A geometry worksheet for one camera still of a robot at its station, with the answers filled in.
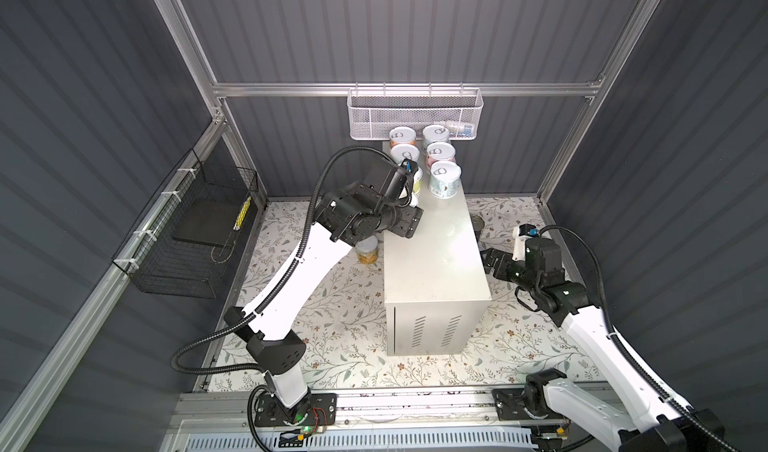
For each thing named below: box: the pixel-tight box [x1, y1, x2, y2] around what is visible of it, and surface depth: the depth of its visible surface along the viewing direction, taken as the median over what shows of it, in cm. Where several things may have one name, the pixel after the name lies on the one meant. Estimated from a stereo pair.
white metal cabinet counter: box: [384, 144, 492, 356], surface depth 63 cm
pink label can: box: [426, 142, 456, 169], surface depth 77 cm
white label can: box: [430, 160, 462, 200], surface depth 72 cm
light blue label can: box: [390, 143, 420, 165], surface depth 77 cm
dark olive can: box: [471, 215, 485, 244], surface depth 101 cm
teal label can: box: [422, 124, 450, 149], surface depth 82 cm
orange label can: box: [389, 126, 417, 148], surface depth 82 cm
